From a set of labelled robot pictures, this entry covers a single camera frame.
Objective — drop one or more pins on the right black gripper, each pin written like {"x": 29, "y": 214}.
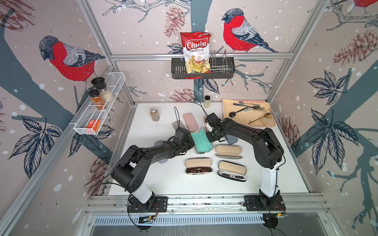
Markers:
{"x": 211, "y": 140}

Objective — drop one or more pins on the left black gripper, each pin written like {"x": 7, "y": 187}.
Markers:
{"x": 189, "y": 138}

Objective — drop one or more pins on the grey teal glasses case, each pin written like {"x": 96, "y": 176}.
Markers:
{"x": 231, "y": 140}

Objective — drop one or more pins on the pink glasses case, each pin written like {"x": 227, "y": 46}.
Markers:
{"x": 190, "y": 122}
{"x": 204, "y": 121}

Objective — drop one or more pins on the brown case with sunglasses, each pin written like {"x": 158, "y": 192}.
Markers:
{"x": 158, "y": 143}

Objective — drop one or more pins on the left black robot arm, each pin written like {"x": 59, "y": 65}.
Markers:
{"x": 132, "y": 168}

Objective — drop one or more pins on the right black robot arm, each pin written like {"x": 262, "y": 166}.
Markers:
{"x": 268, "y": 152}

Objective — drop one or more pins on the beige empty open case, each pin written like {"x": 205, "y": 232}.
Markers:
{"x": 228, "y": 151}

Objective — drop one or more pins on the patterned case with sunglasses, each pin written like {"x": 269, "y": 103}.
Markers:
{"x": 198, "y": 166}

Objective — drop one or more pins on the black case with glasses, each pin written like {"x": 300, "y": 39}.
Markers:
{"x": 232, "y": 171}

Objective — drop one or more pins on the black ladle spoon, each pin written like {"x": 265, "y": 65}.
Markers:
{"x": 233, "y": 114}

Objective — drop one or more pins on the small jar at back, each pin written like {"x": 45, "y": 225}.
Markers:
{"x": 207, "y": 101}

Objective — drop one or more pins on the iridescent cutlery piece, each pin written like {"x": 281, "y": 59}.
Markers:
{"x": 237, "y": 104}

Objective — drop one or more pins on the silver spoon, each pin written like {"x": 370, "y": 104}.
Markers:
{"x": 244, "y": 103}

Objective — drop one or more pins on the brown spice jar on table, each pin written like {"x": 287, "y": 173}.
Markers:
{"x": 154, "y": 114}

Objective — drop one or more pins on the gold spoon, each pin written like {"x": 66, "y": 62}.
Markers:
{"x": 265, "y": 115}

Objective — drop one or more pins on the red Chuba chips bag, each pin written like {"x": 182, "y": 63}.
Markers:
{"x": 196, "y": 51}

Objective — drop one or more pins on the small orange box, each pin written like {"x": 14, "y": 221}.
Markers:
{"x": 93, "y": 125}

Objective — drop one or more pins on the orange spice jar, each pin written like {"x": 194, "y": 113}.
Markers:
{"x": 96, "y": 99}

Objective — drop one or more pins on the black lid salt grinder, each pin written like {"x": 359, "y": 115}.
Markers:
{"x": 105, "y": 93}

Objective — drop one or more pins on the white patterned cutlery handle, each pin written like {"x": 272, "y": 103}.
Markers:
{"x": 249, "y": 109}

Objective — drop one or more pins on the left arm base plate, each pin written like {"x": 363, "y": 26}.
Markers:
{"x": 154, "y": 204}

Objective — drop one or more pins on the black wire wall basket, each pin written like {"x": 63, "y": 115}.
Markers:
{"x": 216, "y": 67}

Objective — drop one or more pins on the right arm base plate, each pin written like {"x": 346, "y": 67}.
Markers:
{"x": 262, "y": 203}

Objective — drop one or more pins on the white wire wall shelf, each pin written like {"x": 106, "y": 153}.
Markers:
{"x": 115, "y": 82}

